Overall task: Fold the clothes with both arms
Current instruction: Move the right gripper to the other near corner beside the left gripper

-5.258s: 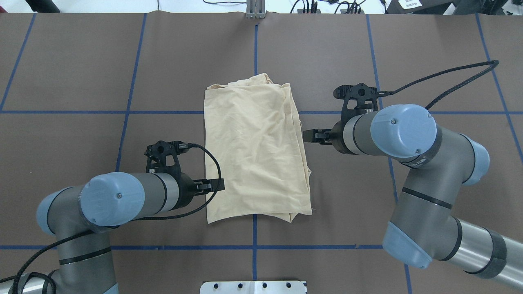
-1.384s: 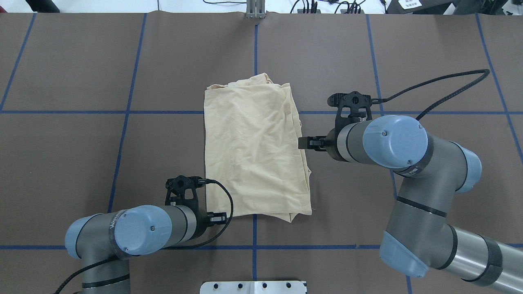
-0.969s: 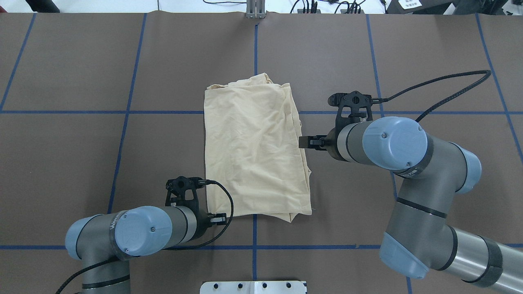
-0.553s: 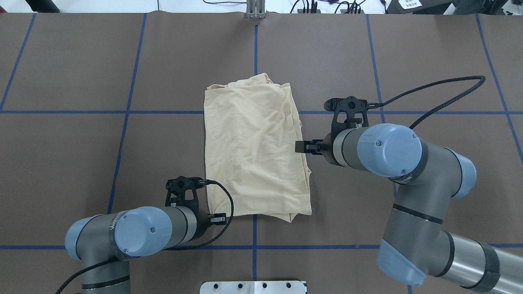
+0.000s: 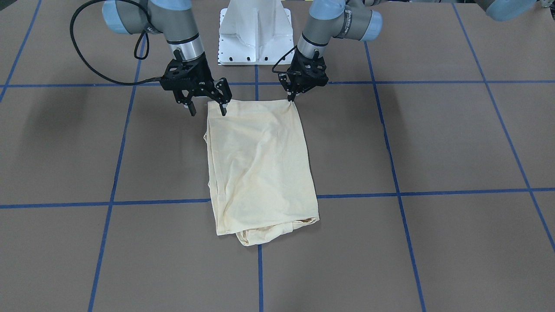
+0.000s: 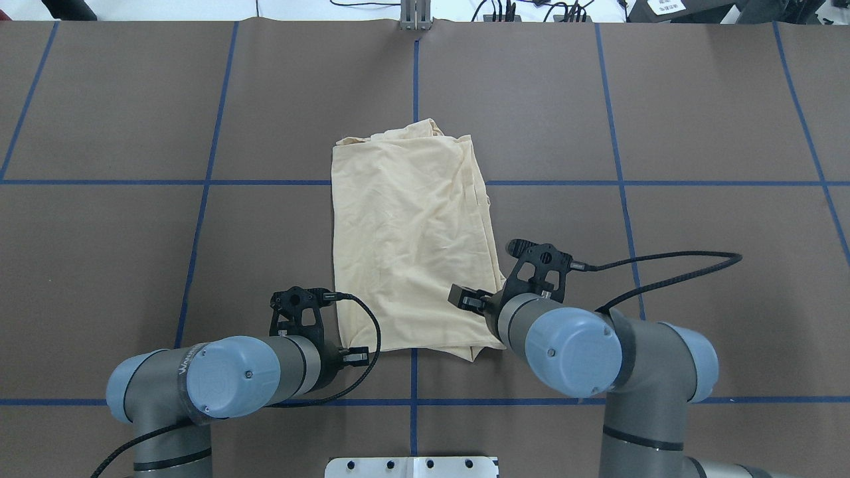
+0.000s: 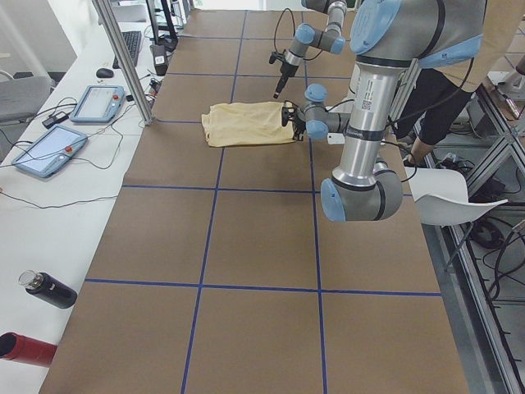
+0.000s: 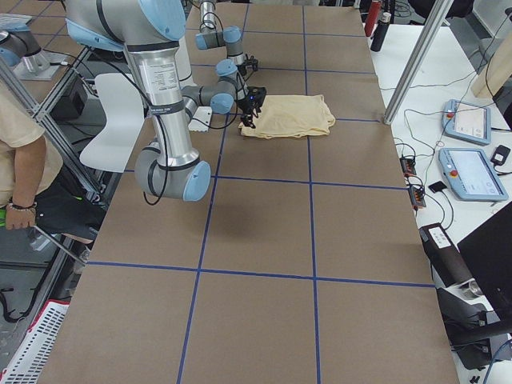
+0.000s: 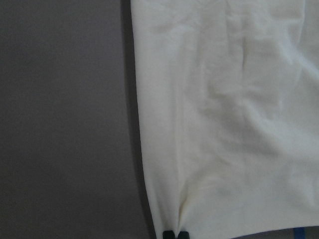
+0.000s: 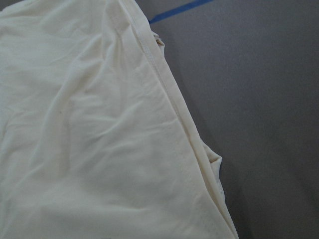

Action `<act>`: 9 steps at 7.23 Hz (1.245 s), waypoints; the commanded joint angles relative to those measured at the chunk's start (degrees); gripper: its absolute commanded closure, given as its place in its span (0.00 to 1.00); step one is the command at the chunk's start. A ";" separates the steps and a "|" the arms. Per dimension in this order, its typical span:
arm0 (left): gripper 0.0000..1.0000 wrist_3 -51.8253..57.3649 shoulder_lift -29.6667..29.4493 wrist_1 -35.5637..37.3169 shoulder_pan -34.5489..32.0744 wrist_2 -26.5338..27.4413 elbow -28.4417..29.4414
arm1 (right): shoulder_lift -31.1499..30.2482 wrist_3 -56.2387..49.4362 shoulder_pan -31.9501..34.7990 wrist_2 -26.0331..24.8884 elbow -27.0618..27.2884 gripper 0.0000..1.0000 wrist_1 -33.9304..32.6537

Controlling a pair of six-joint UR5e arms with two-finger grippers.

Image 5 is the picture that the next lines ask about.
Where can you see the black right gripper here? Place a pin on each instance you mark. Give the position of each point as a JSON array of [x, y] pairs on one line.
[[202, 70]]

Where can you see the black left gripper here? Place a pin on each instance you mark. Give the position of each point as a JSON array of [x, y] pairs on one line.
[[296, 69]]

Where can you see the cream long-sleeve graphic t-shirt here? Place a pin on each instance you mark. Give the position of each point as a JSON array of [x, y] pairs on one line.
[[260, 182]]

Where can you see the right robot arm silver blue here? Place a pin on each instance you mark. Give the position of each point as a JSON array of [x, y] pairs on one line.
[[172, 18]]

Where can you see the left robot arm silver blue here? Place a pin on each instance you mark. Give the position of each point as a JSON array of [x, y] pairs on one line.
[[327, 19]]

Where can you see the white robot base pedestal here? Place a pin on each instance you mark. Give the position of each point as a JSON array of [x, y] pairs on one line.
[[255, 32]]

